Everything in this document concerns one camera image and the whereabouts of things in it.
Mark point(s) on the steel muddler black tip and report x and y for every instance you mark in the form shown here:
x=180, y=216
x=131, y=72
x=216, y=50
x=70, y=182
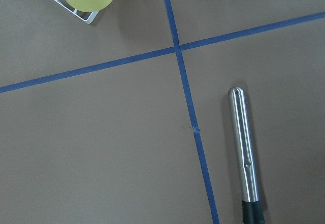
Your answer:
x=252, y=211

